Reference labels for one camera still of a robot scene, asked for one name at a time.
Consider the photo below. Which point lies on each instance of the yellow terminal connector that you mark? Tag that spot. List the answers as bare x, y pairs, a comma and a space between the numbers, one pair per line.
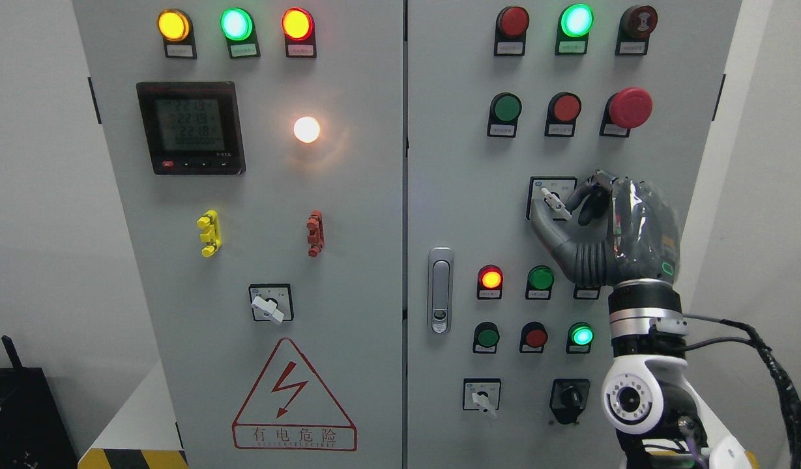
210, 234

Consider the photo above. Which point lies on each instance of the red high voltage warning sticker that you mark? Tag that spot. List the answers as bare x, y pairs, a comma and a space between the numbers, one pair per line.
290, 407

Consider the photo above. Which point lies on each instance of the green lit indicator top right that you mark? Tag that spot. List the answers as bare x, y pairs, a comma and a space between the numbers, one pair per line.
573, 29

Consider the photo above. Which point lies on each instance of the green push button upper row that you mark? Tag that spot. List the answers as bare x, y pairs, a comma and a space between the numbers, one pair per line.
504, 111

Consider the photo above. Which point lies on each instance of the red push button lower row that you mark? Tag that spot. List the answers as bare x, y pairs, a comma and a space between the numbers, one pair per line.
533, 338

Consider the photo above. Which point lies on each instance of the green indicator light top left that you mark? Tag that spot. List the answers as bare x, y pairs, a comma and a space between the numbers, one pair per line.
239, 30

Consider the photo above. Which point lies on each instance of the green lit button lower row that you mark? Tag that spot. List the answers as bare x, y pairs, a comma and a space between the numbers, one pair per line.
579, 338

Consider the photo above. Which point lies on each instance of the dark grey robotic hand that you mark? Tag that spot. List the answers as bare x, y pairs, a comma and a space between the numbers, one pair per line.
642, 233

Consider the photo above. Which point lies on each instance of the grey electrical control cabinet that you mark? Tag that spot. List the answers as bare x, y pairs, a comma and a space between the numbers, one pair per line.
403, 165

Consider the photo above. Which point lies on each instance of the black digital power meter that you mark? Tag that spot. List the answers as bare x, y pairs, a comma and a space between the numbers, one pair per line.
192, 128

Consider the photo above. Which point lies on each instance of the green push button lower row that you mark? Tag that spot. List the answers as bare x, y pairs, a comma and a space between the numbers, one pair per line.
486, 338

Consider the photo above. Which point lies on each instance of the dark red indicator top right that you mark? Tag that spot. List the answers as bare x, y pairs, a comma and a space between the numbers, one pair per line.
510, 34

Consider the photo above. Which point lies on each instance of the green indicator middle row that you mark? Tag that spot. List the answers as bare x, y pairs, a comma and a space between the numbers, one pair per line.
539, 283

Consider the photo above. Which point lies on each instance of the black box with antenna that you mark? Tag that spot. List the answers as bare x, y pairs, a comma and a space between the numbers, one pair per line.
32, 433

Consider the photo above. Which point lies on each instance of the black key selector switch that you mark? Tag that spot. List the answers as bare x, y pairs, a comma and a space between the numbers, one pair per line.
568, 398

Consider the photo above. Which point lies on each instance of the left door grey rotary switch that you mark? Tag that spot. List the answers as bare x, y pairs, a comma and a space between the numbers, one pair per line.
271, 303

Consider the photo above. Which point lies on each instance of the red terminal connector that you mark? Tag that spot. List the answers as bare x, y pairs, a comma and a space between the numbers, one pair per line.
316, 233

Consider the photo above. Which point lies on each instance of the red lit indicator middle row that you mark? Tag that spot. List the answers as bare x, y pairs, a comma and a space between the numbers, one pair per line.
489, 283

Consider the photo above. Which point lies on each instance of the white lit indicator lamp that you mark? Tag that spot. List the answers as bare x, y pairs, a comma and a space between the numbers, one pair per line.
307, 129

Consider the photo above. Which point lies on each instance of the dark red buzzer top right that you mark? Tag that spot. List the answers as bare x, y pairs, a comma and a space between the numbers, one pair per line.
636, 25

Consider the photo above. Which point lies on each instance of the yellow indicator light top left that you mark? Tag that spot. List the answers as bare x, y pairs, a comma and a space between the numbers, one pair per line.
177, 32

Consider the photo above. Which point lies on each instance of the red push button row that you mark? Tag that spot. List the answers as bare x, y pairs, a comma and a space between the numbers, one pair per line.
562, 114
533, 338

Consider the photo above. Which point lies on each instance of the red emergency stop mushroom button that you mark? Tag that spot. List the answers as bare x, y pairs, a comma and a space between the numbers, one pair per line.
625, 110

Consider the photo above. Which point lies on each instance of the green push button row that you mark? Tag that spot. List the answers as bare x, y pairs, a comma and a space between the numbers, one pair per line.
486, 338
504, 111

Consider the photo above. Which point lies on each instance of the red push button upper row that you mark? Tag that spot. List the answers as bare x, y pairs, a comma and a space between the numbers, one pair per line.
562, 114

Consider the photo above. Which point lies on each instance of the red lit indicator top left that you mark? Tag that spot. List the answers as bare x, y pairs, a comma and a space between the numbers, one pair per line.
299, 33

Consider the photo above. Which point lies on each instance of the silver cabinet door handle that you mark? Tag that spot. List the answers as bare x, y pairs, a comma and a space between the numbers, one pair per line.
440, 289

